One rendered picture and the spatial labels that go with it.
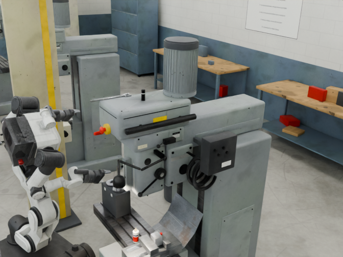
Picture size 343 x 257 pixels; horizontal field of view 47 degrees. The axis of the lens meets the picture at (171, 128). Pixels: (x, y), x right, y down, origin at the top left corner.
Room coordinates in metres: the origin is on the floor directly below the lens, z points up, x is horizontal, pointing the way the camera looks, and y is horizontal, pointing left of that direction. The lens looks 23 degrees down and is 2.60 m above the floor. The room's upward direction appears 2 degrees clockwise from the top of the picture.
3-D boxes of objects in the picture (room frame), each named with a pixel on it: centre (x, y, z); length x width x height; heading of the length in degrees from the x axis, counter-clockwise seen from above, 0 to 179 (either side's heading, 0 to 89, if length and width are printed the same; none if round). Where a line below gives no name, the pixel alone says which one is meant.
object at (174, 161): (2.20, 0.00, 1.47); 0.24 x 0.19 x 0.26; 35
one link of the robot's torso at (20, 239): (2.38, 1.01, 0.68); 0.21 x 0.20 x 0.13; 49
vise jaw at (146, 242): (1.93, 0.12, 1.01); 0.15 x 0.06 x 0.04; 33
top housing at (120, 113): (2.10, 0.15, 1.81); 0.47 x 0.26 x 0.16; 125
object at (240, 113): (2.38, -0.25, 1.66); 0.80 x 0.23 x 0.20; 125
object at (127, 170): (2.03, 0.25, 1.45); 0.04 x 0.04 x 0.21; 35
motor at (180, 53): (2.24, -0.04, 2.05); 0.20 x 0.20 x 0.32
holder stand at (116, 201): (2.44, 0.39, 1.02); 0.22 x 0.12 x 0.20; 37
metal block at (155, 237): (1.97, 0.07, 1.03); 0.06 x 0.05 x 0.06; 33
